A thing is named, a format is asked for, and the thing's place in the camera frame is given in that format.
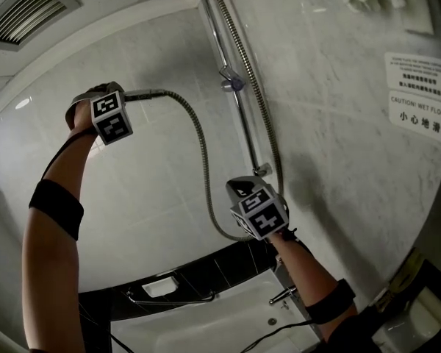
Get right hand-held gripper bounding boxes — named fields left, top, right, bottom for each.
left=226, top=176, right=290, bottom=242

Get shower hose holder bracket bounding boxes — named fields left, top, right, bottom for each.
left=219, top=65, right=246, bottom=93

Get white text notice sign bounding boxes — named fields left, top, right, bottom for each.
left=384, top=51, right=441, bottom=99

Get white bathtub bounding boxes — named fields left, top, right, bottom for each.
left=110, top=266, right=319, bottom=353

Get person's left forearm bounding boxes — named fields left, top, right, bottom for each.
left=21, top=126, right=96, bottom=353

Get person's left hand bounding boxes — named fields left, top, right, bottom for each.
left=68, top=82, right=113, bottom=132

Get chrome bathtub spout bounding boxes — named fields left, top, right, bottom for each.
left=268, top=286, right=298, bottom=305

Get person's right forearm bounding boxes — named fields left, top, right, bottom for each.
left=268, top=229, right=357, bottom=341

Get ceiling vent grille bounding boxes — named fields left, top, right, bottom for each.
left=0, top=0, right=82, bottom=53

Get chrome grab bar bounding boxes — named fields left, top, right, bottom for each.
left=126, top=289, right=217, bottom=305

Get white toilet paper roll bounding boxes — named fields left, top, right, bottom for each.
left=417, top=288, right=441, bottom=327

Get white caution sign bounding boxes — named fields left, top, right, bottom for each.
left=387, top=89, right=441, bottom=146

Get person's dark jacket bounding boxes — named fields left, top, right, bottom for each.
left=321, top=313, right=387, bottom=353

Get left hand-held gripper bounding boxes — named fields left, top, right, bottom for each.
left=65, top=82, right=135, bottom=146

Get chrome shower slide rail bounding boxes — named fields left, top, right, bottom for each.
left=196, top=0, right=273, bottom=178

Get metal shower hose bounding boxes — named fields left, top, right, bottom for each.
left=163, top=0, right=284, bottom=241

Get white soap dish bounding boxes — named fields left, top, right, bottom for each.
left=141, top=276, right=180, bottom=298

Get small grey metal part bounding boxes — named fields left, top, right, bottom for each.
left=123, top=88, right=167, bottom=103

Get black elastic armband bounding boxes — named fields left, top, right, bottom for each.
left=28, top=179, right=85, bottom=241
left=304, top=278, right=356, bottom=325

